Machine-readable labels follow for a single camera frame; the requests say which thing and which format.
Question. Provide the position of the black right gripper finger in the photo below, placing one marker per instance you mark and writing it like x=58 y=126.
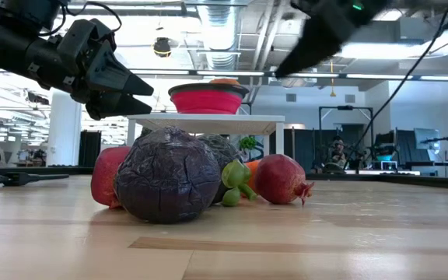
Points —
x=313 y=43

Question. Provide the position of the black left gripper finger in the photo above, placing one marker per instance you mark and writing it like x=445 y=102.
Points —
x=115 y=79
x=115 y=106

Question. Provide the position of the red apple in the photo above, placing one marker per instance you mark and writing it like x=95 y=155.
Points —
x=105 y=175

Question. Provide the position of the dark purple fruit bottom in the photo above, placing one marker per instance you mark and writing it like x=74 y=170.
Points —
x=165 y=175

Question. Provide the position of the red collapsible bowl grey rim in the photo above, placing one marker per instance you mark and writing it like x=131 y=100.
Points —
x=208 y=102

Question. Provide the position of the yellow orange round fruit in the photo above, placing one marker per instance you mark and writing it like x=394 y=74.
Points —
x=225 y=81

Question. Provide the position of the dark fruit with green stem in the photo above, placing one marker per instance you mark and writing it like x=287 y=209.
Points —
x=220 y=149

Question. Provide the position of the red pomegranate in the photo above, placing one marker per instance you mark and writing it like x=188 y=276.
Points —
x=278 y=179

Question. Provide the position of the orange elongated fruit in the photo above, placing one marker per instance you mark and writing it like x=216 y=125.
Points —
x=253 y=171

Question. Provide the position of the black cabinet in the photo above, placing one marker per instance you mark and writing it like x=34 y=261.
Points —
x=89 y=149

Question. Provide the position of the yellow hanging pendant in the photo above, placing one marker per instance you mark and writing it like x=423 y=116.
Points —
x=332 y=91

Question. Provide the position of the white perforated shelf riser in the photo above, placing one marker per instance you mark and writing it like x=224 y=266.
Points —
x=208 y=121

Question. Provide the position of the person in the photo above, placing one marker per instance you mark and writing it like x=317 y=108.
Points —
x=338 y=153

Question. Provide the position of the black bar tool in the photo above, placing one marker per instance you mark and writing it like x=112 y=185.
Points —
x=22 y=179

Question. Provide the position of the green background plant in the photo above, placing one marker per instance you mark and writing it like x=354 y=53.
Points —
x=247 y=143

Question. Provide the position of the teal bowl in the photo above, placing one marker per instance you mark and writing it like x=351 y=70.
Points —
x=384 y=158

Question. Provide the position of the grey monitor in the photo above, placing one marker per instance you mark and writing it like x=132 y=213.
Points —
x=426 y=139

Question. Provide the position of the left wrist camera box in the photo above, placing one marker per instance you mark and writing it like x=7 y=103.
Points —
x=84 y=43

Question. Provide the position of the black stand frame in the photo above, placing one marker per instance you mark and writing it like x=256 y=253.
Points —
x=344 y=107

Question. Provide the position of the black aluminium table frame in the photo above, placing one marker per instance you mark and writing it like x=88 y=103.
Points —
x=403 y=180

